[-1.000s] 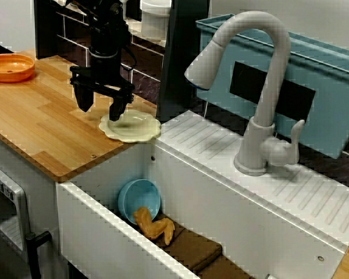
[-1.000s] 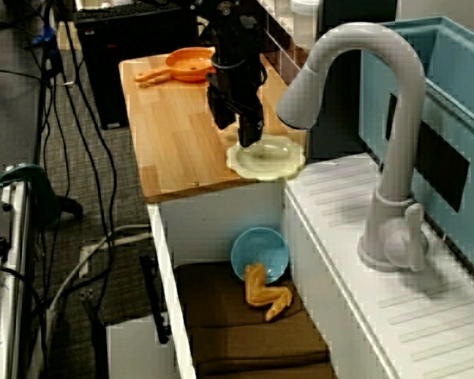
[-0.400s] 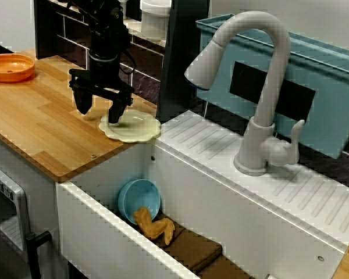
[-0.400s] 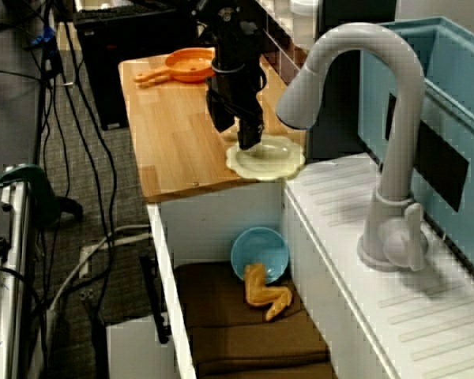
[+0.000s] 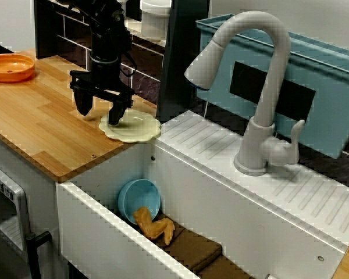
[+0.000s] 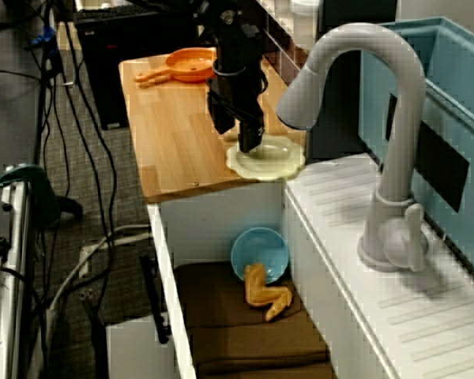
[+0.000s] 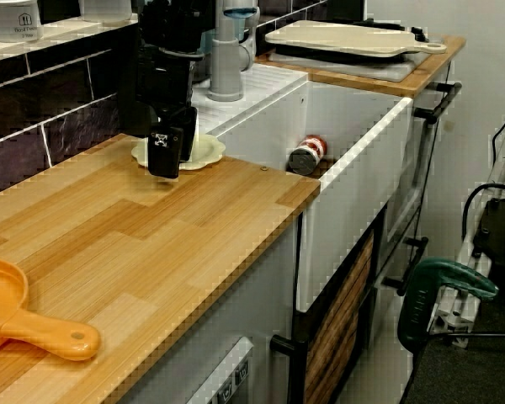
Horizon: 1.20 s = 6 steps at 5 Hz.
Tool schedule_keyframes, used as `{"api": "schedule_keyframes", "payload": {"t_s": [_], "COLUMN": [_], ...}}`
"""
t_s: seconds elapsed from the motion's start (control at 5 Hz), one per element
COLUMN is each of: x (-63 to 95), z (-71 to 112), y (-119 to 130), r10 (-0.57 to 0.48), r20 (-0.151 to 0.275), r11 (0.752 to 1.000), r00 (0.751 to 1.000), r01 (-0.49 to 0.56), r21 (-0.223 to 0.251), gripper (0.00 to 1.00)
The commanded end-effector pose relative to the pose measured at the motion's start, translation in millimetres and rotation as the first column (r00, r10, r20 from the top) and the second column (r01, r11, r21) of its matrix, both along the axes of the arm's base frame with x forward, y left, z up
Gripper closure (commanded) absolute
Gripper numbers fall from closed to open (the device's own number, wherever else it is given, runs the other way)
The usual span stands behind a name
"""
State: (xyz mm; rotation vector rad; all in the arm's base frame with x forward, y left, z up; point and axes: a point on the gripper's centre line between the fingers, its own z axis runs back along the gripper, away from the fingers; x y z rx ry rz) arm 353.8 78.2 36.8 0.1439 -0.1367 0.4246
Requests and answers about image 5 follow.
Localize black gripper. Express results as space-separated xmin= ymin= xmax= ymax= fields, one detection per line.
xmin=69 ymin=53 xmax=135 ymax=127

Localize cream flower-shaped plate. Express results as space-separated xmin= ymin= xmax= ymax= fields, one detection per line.
xmin=98 ymin=109 xmax=162 ymax=144

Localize light blue bowl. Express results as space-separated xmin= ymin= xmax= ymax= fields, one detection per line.
xmin=117 ymin=178 xmax=162 ymax=226

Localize tan toy chicken wing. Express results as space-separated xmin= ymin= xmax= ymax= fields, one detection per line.
xmin=132 ymin=206 xmax=176 ymax=245

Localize wooden countertop board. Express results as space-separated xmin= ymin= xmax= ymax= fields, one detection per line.
xmin=0 ymin=48 xmax=159 ymax=183

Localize cream shelf ledge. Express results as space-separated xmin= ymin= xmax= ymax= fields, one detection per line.
xmin=51 ymin=0 xmax=167 ymax=47

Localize orange plate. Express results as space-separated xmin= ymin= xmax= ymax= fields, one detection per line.
xmin=0 ymin=53 xmax=36 ymax=85

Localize large white jar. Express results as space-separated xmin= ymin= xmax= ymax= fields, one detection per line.
xmin=140 ymin=0 xmax=173 ymax=39

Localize grey appliance door panel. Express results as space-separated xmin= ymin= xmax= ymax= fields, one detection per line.
xmin=0 ymin=161 xmax=29 ymax=256

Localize white toy sink unit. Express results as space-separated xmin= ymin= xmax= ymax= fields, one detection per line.
xmin=55 ymin=109 xmax=349 ymax=279

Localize brown folded cloth mat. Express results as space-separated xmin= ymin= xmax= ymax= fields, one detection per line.
xmin=155 ymin=213 xmax=254 ymax=279

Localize black rectangular label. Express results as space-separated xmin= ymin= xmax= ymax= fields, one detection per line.
xmin=229 ymin=60 xmax=316 ymax=122

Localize grey toy faucet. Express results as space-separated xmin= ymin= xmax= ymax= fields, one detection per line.
xmin=184 ymin=10 xmax=306 ymax=177

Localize teal plastic bin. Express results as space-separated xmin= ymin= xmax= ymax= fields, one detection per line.
xmin=195 ymin=13 xmax=349 ymax=160

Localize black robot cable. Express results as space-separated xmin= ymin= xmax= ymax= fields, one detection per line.
xmin=119 ymin=51 xmax=138 ymax=78

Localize black upright post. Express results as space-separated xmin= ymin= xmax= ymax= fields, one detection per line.
xmin=155 ymin=0 xmax=212 ymax=123

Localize black appliance handle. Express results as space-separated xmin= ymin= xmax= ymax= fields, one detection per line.
xmin=24 ymin=231 xmax=52 ymax=279

